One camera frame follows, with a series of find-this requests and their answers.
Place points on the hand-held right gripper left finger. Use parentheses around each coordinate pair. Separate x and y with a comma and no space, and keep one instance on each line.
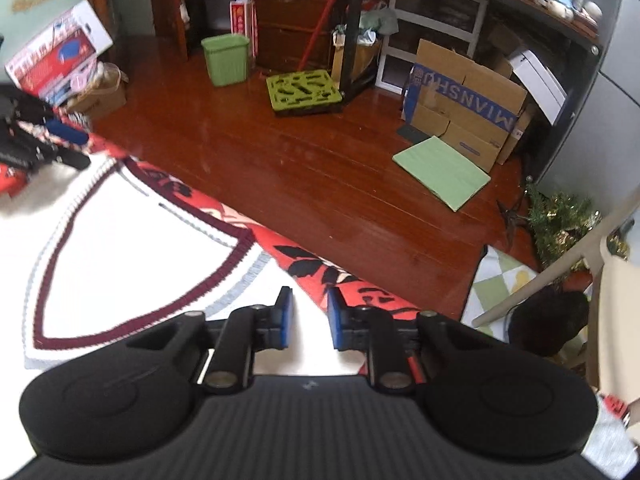
(286,317)

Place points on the white drawer unit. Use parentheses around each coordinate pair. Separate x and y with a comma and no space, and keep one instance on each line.
(385,60)

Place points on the beige chair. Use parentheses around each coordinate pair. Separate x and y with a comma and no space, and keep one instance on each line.
(620,310)

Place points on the cream knit vest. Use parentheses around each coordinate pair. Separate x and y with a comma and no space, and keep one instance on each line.
(125,260)

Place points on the grey sweater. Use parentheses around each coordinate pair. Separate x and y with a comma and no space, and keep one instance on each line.
(610,440)

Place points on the white flat box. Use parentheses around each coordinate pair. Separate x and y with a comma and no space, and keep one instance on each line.
(540,85)

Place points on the yellow-green plastic crate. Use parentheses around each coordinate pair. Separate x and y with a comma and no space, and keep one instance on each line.
(272,90)

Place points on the wooden drawer cabinet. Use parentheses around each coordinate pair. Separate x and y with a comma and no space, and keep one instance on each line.
(290,25)

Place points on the red patterned blanket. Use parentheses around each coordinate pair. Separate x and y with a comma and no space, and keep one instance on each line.
(360,295)

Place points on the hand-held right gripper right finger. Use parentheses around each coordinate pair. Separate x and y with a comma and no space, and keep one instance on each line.
(335,320)

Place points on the small cardboard box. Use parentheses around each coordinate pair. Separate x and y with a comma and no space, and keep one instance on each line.
(100,102)

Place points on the green board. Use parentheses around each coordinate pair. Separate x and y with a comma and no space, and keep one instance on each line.
(440,170)

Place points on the green waste bin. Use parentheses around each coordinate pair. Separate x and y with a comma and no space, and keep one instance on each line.
(225,60)

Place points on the red and white product box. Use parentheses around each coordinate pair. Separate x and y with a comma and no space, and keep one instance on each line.
(55,55)

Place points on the red broom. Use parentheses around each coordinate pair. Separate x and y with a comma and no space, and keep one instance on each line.
(320,25)

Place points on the checkered green cloth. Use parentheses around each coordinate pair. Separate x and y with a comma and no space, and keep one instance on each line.
(495,285)

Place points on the black bag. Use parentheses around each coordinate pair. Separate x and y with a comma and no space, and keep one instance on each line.
(550,320)

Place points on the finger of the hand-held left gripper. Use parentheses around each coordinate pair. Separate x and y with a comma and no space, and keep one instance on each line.
(67,132)
(70,159)

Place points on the red upright box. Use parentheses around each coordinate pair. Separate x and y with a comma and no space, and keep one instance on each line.
(240,25)

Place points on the small Christmas tree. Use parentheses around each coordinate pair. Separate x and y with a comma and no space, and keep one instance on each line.
(560,225)

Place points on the printed cardboard box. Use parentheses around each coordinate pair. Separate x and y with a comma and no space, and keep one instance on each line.
(495,90)

